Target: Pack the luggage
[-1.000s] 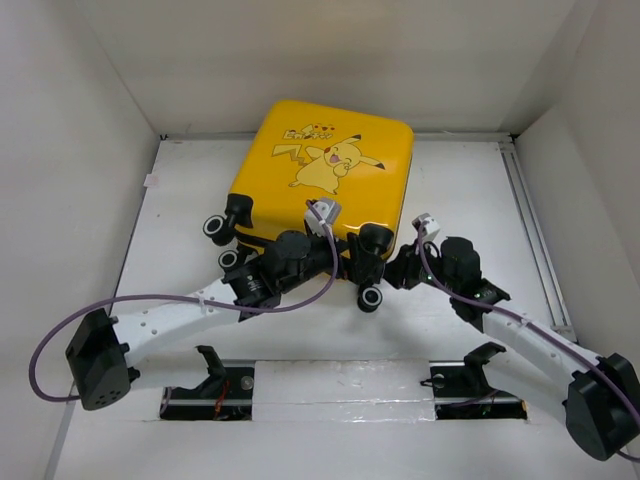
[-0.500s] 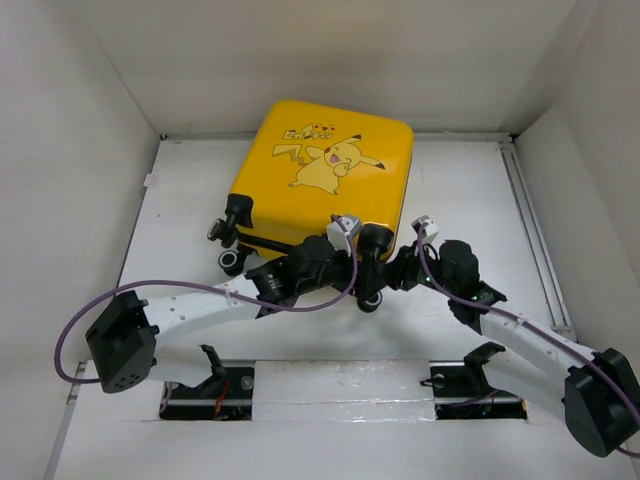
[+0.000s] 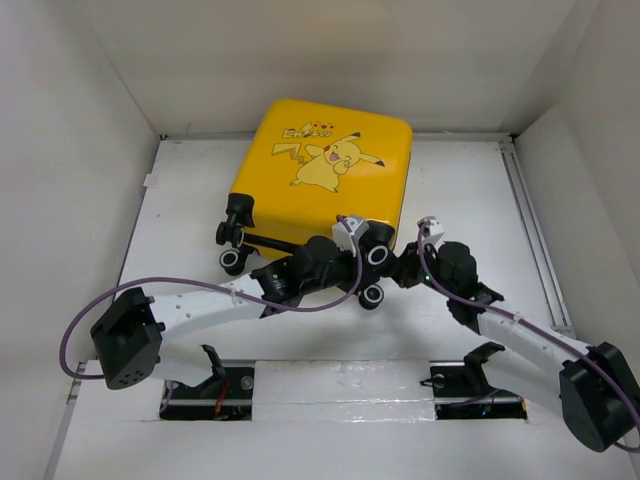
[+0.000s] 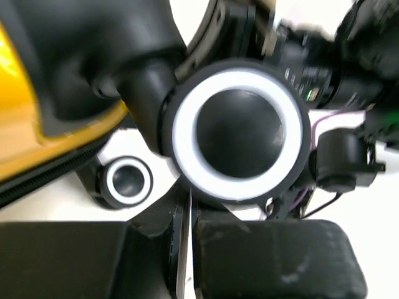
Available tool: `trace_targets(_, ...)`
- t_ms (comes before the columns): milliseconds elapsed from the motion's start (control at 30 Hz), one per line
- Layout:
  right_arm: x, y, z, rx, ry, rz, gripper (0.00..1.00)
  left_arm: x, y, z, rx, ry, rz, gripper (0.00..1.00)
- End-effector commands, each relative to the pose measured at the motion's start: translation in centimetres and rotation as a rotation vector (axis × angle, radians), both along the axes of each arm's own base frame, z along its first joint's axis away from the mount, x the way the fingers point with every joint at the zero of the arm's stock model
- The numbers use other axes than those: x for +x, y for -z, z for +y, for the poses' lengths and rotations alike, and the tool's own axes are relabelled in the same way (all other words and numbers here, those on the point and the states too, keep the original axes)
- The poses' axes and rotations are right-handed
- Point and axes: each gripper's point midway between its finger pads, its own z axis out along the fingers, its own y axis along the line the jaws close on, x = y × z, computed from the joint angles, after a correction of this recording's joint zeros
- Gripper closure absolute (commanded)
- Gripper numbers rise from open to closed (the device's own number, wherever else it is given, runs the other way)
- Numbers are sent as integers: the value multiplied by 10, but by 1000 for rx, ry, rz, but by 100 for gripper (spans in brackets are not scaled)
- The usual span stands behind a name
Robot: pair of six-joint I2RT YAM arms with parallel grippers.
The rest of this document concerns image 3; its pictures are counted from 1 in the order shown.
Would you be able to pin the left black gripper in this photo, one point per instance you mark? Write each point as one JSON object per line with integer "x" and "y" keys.
{"x": 353, "y": 270}

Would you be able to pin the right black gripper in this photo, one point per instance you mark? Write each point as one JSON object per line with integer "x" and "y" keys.
{"x": 402, "y": 267}

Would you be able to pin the yellow hard-shell suitcase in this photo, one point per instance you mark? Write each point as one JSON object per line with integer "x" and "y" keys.
{"x": 308, "y": 164}

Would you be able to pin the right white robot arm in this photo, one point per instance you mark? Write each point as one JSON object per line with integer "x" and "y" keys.
{"x": 591, "y": 388}

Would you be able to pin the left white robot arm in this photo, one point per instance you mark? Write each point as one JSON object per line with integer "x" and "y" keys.
{"x": 137, "y": 337}

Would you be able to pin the small pink paper scrap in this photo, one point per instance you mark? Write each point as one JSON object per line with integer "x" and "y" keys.
{"x": 151, "y": 181}

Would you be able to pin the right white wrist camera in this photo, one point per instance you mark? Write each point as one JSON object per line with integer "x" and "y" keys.
{"x": 430, "y": 232}

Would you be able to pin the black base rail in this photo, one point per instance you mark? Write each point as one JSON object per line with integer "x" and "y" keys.
{"x": 231, "y": 400}

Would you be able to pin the aluminium side rail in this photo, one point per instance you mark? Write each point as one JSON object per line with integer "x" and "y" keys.
{"x": 559, "y": 316}

